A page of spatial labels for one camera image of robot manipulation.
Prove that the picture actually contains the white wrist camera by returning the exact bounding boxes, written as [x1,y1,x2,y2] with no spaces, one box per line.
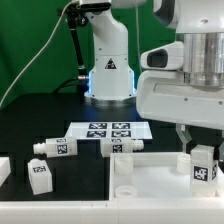
[140,41,184,71]

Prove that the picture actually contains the white marker base plate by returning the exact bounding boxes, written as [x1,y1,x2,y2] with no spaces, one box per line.
[65,122,152,140]

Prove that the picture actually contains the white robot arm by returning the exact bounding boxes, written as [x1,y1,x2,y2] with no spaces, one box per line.
[85,0,224,130]

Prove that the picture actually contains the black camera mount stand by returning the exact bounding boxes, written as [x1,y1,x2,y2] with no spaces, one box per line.
[57,3,88,79]

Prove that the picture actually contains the white square tabletop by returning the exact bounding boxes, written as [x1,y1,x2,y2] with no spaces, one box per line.
[109,152,224,200]

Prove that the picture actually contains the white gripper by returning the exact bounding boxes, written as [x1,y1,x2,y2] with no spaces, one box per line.
[136,70,224,162]

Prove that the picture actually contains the white left fence block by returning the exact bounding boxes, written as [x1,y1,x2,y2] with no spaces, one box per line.
[0,157,11,187]

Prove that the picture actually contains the white front fence bar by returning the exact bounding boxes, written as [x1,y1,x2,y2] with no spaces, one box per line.
[0,198,224,224]

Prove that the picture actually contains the black cables on table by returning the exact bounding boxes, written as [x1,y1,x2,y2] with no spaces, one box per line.
[53,75,90,94]

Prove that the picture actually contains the grey cable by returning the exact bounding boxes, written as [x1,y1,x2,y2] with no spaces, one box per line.
[0,0,81,108]

